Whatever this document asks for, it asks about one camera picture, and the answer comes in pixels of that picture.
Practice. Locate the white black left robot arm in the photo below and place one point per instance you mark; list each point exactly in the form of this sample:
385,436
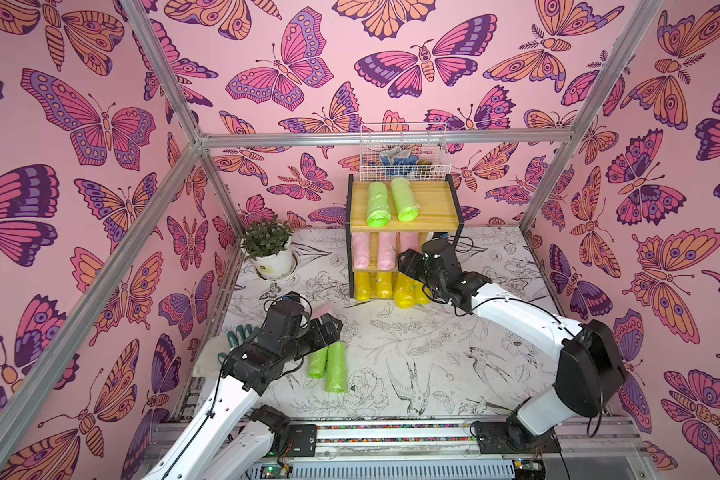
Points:
234,396

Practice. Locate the white green work glove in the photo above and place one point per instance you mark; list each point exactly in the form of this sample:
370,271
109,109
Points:
214,352

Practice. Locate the pink roll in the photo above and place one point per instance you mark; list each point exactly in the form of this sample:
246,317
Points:
408,240
326,308
360,244
387,250

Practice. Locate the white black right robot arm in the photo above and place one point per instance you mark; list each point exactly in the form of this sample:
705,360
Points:
589,366

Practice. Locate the wooden three-tier shelf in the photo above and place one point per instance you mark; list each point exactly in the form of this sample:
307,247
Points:
371,250

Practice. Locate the yellow roll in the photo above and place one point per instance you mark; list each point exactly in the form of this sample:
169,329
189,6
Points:
363,290
383,285
420,296
404,292

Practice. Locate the white wire basket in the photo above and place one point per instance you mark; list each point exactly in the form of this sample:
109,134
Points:
400,151

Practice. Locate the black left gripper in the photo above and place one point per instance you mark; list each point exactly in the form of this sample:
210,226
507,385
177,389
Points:
319,340

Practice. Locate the potted green plant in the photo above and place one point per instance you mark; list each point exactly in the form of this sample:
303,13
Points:
268,245

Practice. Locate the green roll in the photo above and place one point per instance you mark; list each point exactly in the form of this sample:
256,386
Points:
318,363
336,375
378,212
404,199

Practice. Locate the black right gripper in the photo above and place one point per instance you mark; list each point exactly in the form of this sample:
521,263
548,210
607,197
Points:
413,267

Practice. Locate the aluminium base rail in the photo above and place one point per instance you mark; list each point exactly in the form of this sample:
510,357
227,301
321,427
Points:
455,448

